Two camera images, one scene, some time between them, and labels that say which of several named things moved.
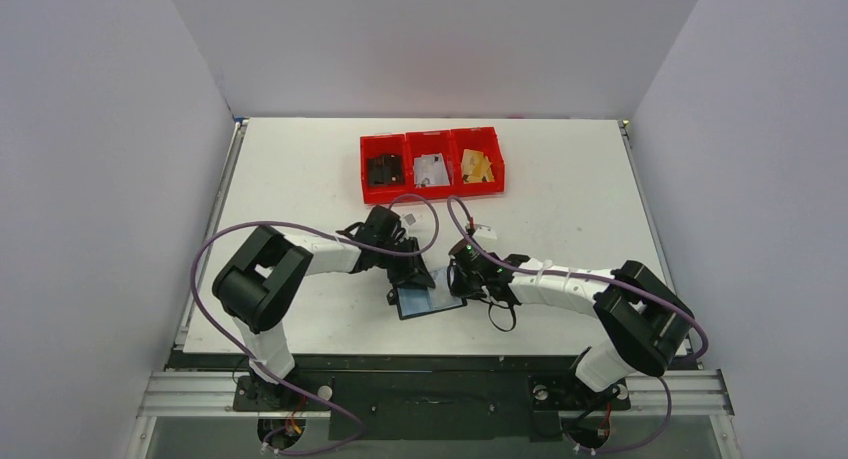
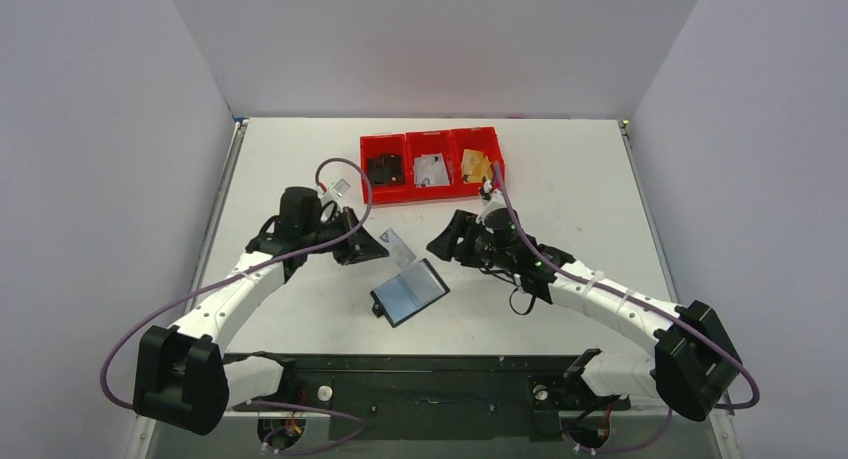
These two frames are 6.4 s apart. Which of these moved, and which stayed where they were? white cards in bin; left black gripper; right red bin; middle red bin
Moved: left black gripper
Stayed: white cards in bin; right red bin; middle red bin
